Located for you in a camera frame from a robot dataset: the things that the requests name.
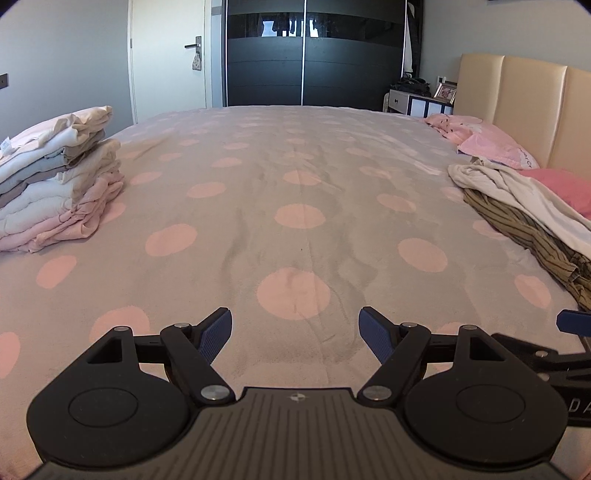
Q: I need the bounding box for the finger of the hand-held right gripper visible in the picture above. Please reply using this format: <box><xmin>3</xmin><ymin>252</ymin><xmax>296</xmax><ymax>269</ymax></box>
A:
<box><xmin>556</xmin><ymin>309</ymin><xmax>591</xmax><ymax>334</ymax></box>
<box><xmin>490</xmin><ymin>333</ymin><xmax>591</xmax><ymax>385</ymax></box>

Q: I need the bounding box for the white nightstand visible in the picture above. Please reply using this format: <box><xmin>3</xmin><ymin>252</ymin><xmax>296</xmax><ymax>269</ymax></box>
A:
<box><xmin>383</xmin><ymin>89</ymin><xmax>455</xmax><ymax>116</ymax></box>

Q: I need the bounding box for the cream padded headboard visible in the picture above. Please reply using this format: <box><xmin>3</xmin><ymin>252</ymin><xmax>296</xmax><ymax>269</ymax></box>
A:
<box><xmin>455</xmin><ymin>53</ymin><xmax>591</xmax><ymax>174</ymax></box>

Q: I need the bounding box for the black bag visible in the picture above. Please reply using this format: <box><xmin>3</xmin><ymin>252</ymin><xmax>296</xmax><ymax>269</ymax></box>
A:
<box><xmin>392</xmin><ymin>73</ymin><xmax>430</xmax><ymax>97</ymax></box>

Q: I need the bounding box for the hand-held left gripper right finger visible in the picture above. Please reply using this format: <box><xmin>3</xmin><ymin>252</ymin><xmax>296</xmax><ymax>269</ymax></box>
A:
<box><xmin>358</xmin><ymin>305</ymin><xmax>506</xmax><ymax>406</ymax></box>

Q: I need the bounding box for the olive striped garment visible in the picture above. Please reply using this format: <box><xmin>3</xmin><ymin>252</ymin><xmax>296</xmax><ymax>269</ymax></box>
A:
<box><xmin>463</xmin><ymin>187</ymin><xmax>591</xmax><ymax>312</ymax></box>

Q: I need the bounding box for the stack of folded clothes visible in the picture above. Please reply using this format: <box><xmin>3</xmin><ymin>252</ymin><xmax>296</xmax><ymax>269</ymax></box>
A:
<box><xmin>0</xmin><ymin>105</ymin><xmax>126</xmax><ymax>254</ymax></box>

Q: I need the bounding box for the grey pink-dotted bed cover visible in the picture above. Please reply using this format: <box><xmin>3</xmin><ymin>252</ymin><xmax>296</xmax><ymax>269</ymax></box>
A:
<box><xmin>0</xmin><ymin>105</ymin><xmax>591</xmax><ymax>462</ymax></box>

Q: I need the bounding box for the black sliding-door wardrobe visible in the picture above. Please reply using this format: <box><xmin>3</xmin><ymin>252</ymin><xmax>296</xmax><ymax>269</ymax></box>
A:
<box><xmin>222</xmin><ymin>0</ymin><xmax>423</xmax><ymax>112</ymax></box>

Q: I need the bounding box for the white door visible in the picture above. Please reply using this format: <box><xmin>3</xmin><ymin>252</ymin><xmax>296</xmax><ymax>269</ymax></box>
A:
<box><xmin>128</xmin><ymin>0</ymin><xmax>213</xmax><ymax>124</ymax></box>

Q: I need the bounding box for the light pink printed pillow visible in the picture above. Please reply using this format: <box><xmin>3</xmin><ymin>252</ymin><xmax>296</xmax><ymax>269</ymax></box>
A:
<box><xmin>457</xmin><ymin>122</ymin><xmax>541</xmax><ymax>171</ymax></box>

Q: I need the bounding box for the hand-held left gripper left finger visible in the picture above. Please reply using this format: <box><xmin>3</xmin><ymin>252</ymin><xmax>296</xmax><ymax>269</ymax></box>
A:
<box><xmin>85</xmin><ymin>306</ymin><xmax>233</xmax><ymax>406</ymax></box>

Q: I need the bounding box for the beige-white crumpled garment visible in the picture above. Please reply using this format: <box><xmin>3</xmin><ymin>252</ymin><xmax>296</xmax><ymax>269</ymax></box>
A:
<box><xmin>447</xmin><ymin>157</ymin><xmax>591</xmax><ymax>259</ymax></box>

